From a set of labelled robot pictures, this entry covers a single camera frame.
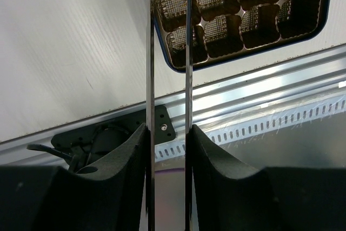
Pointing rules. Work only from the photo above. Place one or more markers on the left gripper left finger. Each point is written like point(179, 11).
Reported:
point(105, 195)

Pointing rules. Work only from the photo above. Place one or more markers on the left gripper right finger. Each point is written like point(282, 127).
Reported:
point(232, 195)

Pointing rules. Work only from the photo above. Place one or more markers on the metal serving tongs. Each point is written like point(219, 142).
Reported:
point(150, 118)

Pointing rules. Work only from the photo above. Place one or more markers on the blue chocolate box with tray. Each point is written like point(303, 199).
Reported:
point(228, 30)

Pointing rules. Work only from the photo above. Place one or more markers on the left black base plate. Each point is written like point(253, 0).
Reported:
point(100, 138)

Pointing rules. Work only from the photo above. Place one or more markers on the slotted cable duct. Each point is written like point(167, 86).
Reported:
point(277, 119)

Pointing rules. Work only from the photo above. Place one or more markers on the aluminium front rail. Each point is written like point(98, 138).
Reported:
point(311, 77)

